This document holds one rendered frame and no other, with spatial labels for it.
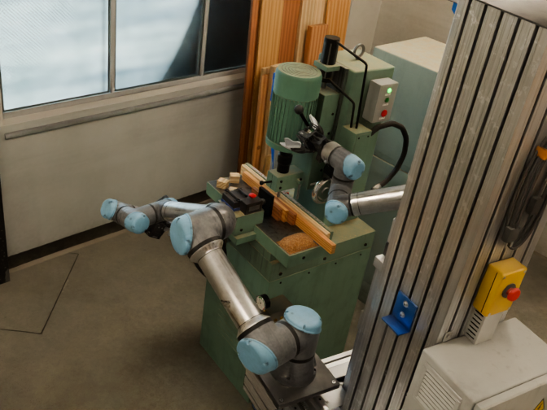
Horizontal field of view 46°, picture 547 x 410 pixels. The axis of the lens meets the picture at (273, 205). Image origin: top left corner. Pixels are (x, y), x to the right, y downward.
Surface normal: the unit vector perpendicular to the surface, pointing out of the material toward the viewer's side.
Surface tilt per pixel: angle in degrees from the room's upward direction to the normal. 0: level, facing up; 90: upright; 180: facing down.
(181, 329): 1
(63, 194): 90
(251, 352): 93
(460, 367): 0
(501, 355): 0
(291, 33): 87
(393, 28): 90
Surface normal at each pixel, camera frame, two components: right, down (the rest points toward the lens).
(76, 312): 0.14, -0.85
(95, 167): 0.69, 0.46
